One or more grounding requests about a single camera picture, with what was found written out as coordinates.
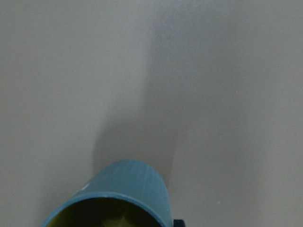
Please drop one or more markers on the blue mug yellow inside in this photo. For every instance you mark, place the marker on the blue mug yellow inside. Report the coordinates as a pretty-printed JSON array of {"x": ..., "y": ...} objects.
[{"x": 126, "y": 193}]

